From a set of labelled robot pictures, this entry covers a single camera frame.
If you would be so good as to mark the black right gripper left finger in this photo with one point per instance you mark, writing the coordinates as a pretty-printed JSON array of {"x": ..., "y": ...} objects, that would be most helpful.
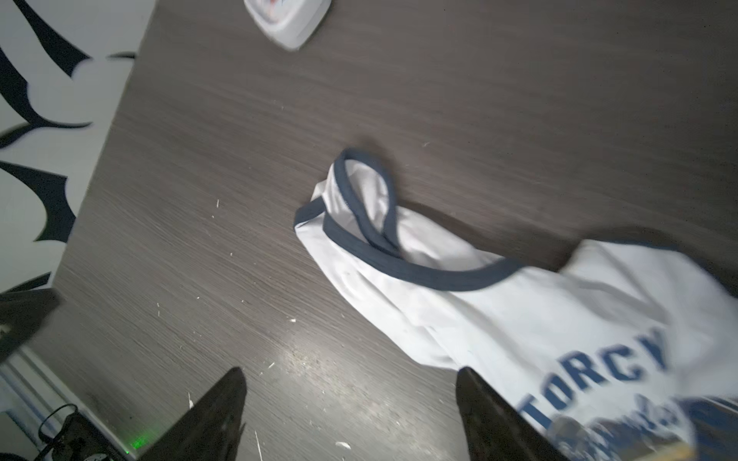
[{"x": 211, "y": 430}]

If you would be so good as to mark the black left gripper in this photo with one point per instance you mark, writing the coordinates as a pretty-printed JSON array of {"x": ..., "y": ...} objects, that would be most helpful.
[{"x": 23, "y": 314}]

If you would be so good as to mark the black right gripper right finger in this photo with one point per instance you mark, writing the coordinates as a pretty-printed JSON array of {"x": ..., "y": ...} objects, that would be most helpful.
[{"x": 493, "y": 429}]

